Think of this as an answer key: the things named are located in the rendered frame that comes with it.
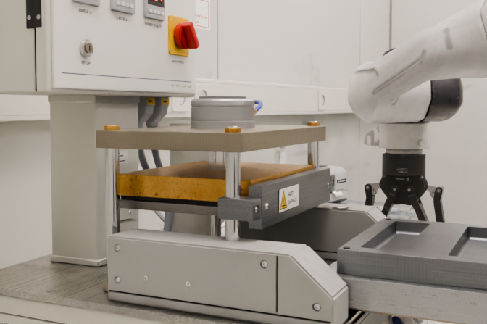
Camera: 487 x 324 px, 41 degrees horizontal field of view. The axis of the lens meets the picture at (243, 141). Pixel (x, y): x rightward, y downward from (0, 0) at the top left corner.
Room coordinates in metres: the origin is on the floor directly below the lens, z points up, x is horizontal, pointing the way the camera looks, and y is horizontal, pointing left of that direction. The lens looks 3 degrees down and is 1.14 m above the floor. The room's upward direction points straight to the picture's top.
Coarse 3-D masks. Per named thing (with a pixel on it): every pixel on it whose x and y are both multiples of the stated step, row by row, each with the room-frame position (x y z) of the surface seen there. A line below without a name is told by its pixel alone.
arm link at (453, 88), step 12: (432, 84) 1.02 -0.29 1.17; (444, 84) 1.02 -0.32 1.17; (456, 84) 1.02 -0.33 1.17; (432, 96) 1.02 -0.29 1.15; (444, 96) 1.02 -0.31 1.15; (456, 96) 1.02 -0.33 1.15; (432, 108) 1.02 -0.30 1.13; (444, 108) 1.03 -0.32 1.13; (456, 108) 1.03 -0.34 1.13; (420, 120) 1.05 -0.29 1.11; (432, 120) 1.05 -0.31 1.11
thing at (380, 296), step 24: (336, 264) 0.68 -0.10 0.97; (360, 288) 0.62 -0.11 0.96; (384, 288) 0.61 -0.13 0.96; (408, 288) 0.60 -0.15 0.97; (432, 288) 0.59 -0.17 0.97; (456, 288) 0.59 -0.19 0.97; (384, 312) 0.63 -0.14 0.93; (408, 312) 0.60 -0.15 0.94; (432, 312) 0.59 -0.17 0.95; (456, 312) 0.58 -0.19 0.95; (480, 312) 0.57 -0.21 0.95
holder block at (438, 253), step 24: (360, 240) 0.68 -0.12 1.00; (384, 240) 0.74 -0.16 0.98; (408, 240) 0.75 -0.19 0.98; (432, 240) 0.68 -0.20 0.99; (456, 240) 0.68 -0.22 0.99; (480, 240) 0.75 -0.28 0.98; (360, 264) 0.63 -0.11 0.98; (384, 264) 0.62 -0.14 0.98; (408, 264) 0.61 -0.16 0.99; (432, 264) 0.60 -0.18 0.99; (456, 264) 0.59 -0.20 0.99; (480, 264) 0.58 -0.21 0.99; (480, 288) 0.58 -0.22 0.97
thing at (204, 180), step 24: (168, 168) 0.81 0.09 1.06; (192, 168) 0.81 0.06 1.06; (216, 168) 0.79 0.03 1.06; (264, 168) 0.81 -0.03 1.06; (288, 168) 0.81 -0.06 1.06; (312, 168) 0.85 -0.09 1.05; (120, 192) 0.75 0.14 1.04; (144, 192) 0.73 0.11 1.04; (168, 192) 0.72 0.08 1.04; (192, 192) 0.71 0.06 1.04; (216, 192) 0.69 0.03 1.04
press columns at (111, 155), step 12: (312, 144) 0.88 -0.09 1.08; (108, 156) 0.72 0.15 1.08; (228, 156) 0.65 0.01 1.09; (240, 156) 0.66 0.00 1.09; (312, 156) 0.88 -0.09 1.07; (108, 168) 0.72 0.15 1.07; (228, 168) 0.65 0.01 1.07; (240, 168) 0.66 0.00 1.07; (108, 180) 0.72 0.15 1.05; (228, 180) 0.65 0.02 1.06; (240, 180) 0.66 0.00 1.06; (108, 192) 0.72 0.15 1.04; (228, 192) 0.65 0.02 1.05; (240, 192) 0.66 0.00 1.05; (108, 204) 0.72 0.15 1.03; (108, 216) 0.72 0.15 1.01; (216, 216) 0.94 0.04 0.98; (108, 228) 0.72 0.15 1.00; (216, 228) 0.94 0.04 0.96; (228, 228) 0.65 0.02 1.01; (240, 228) 0.66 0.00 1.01; (228, 240) 0.65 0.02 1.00
